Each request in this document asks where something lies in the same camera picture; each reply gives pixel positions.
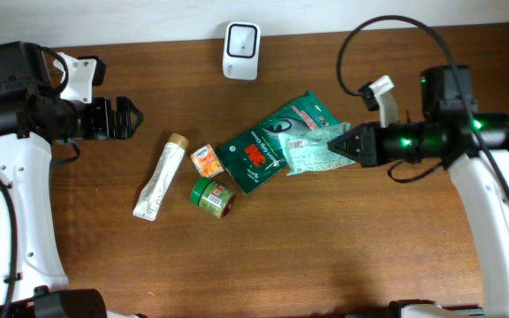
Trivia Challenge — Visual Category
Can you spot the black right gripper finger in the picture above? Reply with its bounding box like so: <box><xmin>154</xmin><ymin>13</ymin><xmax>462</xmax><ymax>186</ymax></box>
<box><xmin>328</xmin><ymin>145</ymin><xmax>362</xmax><ymax>163</ymax></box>
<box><xmin>328</xmin><ymin>127</ymin><xmax>361</xmax><ymax>148</ymax></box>

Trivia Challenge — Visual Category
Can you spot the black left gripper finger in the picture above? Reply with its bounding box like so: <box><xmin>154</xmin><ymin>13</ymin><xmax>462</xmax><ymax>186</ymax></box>
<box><xmin>115</xmin><ymin>117</ymin><xmax>143</xmax><ymax>140</ymax></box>
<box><xmin>116</xmin><ymin>96</ymin><xmax>143</xmax><ymax>119</ymax></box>

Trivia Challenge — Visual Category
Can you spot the light green snack packet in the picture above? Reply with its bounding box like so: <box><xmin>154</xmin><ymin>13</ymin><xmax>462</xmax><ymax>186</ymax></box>
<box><xmin>278</xmin><ymin>122</ymin><xmax>353</xmax><ymax>176</ymax></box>

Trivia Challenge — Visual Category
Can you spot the green 3M gloves packet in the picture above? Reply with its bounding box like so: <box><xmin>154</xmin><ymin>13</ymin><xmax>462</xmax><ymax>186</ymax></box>
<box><xmin>216</xmin><ymin>91</ymin><xmax>339</xmax><ymax>194</ymax></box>

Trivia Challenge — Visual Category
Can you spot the green lidded jar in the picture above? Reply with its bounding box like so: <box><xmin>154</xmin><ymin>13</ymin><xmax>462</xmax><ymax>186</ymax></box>
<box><xmin>190</xmin><ymin>178</ymin><xmax>235</xmax><ymax>218</ymax></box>

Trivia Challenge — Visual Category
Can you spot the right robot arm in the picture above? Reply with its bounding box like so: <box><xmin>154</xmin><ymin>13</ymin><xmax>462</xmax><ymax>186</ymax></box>
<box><xmin>328</xmin><ymin>65</ymin><xmax>509</xmax><ymax>317</ymax></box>

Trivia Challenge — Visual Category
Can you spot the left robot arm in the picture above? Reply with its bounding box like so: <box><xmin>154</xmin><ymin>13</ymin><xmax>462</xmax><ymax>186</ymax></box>
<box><xmin>0</xmin><ymin>42</ymin><xmax>143</xmax><ymax>317</ymax></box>

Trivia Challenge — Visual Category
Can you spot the white tube gold cap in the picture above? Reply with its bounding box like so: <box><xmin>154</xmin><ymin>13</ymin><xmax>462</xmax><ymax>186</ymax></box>
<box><xmin>133</xmin><ymin>133</ymin><xmax>189</xmax><ymax>221</ymax></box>

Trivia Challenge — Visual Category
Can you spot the orange tissue packet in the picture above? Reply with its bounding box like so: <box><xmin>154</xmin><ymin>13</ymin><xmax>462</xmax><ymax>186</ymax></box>
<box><xmin>190</xmin><ymin>144</ymin><xmax>224</xmax><ymax>178</ymax></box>

